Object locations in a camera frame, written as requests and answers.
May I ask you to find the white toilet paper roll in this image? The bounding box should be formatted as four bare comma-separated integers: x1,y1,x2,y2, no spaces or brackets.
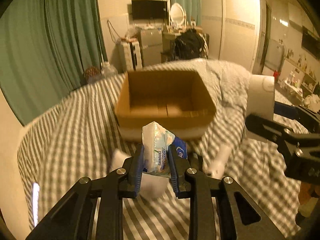
246,75,275,120

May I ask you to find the white tube bottle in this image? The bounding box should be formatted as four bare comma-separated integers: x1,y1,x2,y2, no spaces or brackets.
207,144,232,179

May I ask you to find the white sock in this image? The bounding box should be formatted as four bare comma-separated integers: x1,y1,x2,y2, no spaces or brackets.
108,148,169,200

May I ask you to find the tissue pack blue white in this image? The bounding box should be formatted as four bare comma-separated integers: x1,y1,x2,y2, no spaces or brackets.
142,121,188,177

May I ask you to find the white shelf with items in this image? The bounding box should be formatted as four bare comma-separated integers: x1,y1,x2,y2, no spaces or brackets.
278,59,318,100

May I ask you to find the red fire extinguisher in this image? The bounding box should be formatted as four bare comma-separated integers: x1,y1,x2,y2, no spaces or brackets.
273,71,280,83

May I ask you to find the grey checkered bed duvet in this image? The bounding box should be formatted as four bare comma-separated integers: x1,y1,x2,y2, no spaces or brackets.
17,59,306,239

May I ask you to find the brown cardboard box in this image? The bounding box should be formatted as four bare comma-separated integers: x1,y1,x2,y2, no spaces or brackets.
114,70,216,142

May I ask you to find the white wardrobe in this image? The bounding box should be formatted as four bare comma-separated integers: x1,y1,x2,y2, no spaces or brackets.
200,0,261,72

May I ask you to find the black clothes pile on chair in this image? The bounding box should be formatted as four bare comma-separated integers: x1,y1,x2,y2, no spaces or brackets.
172,29,209,60

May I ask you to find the brown patterned basket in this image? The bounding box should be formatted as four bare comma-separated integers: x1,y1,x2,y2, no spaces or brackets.
84,66,101,83

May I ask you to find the clear water jug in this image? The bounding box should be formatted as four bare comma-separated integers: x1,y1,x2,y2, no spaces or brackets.
100,61,118,77

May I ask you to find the white oval vanity mirror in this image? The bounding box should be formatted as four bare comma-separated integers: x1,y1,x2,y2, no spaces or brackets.
169,3,186,27

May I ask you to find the silver mini fridge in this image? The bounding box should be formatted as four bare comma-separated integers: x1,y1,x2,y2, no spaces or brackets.
138,29,163,67

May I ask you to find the white suitcase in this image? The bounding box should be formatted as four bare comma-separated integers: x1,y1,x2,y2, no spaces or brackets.
118,41,143,72

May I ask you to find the green curtain left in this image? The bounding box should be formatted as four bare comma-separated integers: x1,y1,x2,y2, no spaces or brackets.
1,0,107,125

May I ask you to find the black wall television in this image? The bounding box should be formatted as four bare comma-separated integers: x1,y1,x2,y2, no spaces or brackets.
131,0,168,20

